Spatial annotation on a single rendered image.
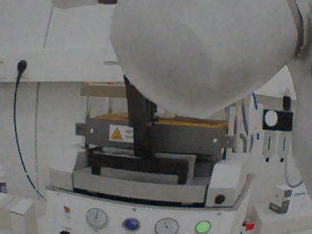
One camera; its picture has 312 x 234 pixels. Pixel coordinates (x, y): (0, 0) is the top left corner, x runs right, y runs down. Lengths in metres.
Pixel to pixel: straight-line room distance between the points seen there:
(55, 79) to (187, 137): 0.69
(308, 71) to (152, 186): 0.63
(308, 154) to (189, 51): 0.13
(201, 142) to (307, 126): 0.70
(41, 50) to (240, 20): 1.42
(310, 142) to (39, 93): 1.44
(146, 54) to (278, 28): 0.10
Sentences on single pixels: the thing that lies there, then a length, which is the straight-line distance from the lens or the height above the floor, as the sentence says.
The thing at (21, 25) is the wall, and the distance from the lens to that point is 1.86.
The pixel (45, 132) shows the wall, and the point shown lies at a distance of 1.82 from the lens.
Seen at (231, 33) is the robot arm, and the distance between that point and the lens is 0.38.
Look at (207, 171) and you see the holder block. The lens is 1.15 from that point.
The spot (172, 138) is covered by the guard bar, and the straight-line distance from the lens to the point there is 1.14.
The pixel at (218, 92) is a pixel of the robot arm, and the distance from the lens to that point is 0.39.
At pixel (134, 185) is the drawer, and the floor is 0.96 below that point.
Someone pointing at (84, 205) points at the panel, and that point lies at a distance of 1.09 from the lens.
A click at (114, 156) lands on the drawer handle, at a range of 1.07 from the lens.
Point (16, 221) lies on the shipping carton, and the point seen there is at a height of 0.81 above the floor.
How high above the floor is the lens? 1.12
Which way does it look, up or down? 3 degrees down
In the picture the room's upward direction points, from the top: 4 degrees clockwise
